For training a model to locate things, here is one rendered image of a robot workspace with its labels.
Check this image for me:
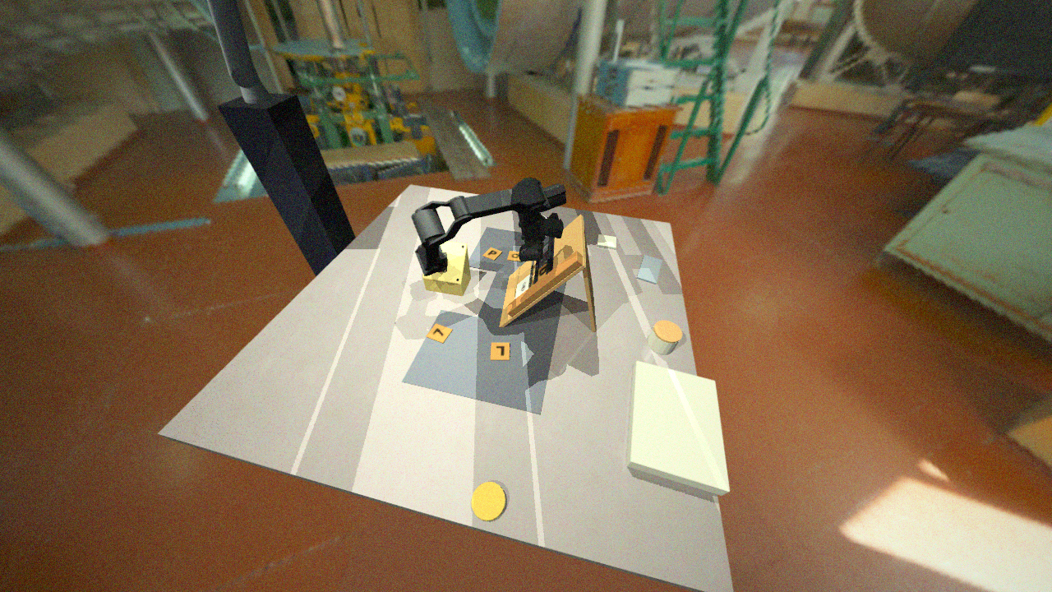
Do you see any yellow round disc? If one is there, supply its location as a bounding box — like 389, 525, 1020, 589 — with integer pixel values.
472, 482, 505, 520

